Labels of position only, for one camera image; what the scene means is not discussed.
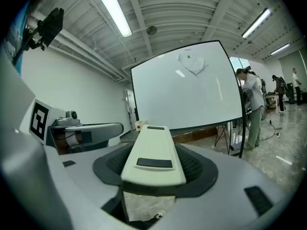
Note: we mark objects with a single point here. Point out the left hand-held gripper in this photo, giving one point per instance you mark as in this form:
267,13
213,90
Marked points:
39,121

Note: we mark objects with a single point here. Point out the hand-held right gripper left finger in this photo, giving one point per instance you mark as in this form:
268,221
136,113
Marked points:
79,183

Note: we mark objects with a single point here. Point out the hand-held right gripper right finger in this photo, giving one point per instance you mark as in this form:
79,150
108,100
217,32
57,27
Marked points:
230,190

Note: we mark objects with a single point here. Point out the beige rectangular device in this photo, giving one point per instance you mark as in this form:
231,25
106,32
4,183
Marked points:
153,147

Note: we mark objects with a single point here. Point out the large white board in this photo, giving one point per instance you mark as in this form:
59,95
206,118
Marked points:
180,99

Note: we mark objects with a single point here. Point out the white door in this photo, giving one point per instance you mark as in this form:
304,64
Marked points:
129,109

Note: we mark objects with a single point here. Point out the cream marker holder box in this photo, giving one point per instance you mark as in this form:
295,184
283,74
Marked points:
141,123

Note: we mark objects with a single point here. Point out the brown wooden steps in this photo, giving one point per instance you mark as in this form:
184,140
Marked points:
199,133

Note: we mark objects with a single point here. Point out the person's right shoe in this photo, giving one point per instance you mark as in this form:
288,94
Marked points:
160,215

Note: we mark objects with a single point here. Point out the wooden table with white legs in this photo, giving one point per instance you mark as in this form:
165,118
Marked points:
272,95

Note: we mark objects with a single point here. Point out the round grey ceiling device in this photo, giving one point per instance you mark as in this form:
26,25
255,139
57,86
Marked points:
151,30

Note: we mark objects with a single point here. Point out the black flat mounted device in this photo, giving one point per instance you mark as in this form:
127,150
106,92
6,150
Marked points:
51,25

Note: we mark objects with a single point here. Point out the black cabinet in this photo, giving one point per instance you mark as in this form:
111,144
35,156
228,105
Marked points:
290,92

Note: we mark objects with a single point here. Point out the long ceiling light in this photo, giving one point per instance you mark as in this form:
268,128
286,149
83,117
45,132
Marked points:
256,23
280,49
115,11

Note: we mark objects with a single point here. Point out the bright window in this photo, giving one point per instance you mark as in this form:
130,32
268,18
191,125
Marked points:
239,62

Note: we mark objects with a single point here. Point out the person's blue printed shirt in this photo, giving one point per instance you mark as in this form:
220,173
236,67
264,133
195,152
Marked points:
25,18

